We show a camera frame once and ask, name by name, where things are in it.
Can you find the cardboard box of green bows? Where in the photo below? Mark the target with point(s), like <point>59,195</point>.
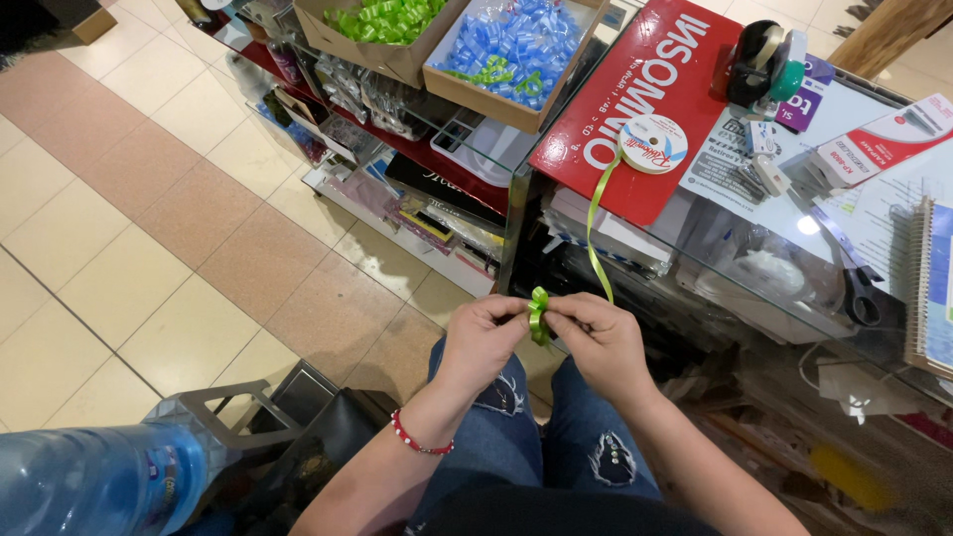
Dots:
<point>376,30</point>

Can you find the large blue water jug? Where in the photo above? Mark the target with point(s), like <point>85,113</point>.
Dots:
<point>97,480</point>

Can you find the person's blue ripped jeans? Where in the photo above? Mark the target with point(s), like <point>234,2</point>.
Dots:
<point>536,454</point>

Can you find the cardboard box of blue bows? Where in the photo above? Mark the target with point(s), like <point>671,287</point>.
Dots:
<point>514,56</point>

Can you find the white stapler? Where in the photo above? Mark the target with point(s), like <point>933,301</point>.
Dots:
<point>763,160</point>

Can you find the white ribbon spool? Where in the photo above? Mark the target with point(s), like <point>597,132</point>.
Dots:
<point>654,144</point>

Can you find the glass display counter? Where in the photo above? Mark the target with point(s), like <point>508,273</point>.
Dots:
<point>715,246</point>

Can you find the green ribbon strand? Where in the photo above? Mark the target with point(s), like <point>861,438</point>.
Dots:
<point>595,223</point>

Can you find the person's left hand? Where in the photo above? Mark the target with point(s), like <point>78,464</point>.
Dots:
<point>476,346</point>

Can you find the low shelf of stationery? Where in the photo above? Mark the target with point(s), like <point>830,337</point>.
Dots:
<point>350,149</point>

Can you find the purple card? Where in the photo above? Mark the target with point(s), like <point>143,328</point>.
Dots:
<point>804,100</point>

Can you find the black tape dispenser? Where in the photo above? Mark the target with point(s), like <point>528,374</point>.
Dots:
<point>763,63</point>

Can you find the red and white stapler box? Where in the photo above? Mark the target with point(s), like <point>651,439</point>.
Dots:
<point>878,145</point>

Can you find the white printed paper sheet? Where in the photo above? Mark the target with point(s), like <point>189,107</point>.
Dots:
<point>752,164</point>

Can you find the red sign board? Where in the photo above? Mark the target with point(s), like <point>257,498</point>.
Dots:
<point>640,112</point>

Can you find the black stool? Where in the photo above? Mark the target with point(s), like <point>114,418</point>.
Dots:
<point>298,447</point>

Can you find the person's right hand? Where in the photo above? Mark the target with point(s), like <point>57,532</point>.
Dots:
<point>607,346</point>

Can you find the green ribbon bow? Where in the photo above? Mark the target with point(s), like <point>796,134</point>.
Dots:
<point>538,316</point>

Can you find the spiral notebook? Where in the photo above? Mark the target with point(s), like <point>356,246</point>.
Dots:
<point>931,287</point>

